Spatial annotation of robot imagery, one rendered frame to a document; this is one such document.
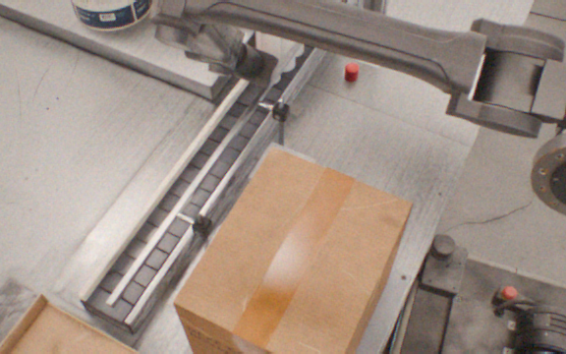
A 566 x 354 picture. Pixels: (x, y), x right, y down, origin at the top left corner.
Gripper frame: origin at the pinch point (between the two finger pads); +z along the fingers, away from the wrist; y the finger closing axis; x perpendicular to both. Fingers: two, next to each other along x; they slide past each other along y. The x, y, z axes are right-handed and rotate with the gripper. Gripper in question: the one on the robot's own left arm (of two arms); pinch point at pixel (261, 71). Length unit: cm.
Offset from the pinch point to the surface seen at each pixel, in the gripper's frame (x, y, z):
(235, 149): 17.5, -3.2, -6.1
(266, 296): 31, -29, -47
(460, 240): 23, -59, 96
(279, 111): 6.7, -9.9, -9.8
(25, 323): 59, 13, -33
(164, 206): 32.3, 2.5, -17.0
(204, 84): 7.2, 12.1, 2.1
